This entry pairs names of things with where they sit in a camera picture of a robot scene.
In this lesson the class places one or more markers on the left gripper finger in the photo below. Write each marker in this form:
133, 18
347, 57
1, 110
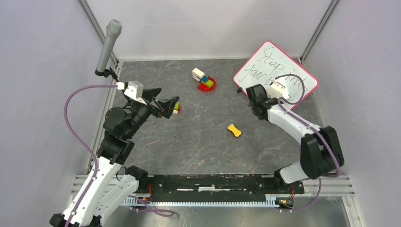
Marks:
165, 107
150, 93

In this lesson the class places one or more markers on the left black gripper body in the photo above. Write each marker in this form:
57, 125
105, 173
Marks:
141, 112

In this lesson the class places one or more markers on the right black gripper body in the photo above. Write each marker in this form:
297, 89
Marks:
252, 109

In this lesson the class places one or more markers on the pink framed whiteboard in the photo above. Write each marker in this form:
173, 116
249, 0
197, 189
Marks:
269, 62

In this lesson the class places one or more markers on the yellow bone-shaped eraser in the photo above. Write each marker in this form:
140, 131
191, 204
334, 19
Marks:
232, 128

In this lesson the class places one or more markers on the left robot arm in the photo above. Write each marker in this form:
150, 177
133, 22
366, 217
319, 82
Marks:
93, 206

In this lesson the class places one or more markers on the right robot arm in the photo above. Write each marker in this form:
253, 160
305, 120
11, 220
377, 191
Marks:
320, 150

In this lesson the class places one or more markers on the red toy block car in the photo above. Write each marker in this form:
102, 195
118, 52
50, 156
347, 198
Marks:
177, 108

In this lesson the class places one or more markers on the red toy block boat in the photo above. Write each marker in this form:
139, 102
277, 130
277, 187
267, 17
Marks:
205, 83

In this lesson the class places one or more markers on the grey microphone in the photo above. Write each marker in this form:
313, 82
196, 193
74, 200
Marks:
113, 31

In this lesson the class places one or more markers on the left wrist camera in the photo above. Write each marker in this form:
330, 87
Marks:
132, 90

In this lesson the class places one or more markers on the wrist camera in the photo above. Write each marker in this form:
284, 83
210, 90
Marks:
277, 90
132, 90

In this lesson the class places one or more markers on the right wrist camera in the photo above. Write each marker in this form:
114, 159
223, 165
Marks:
277, 90

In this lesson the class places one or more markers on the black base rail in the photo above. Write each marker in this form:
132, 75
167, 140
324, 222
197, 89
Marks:
217, 190

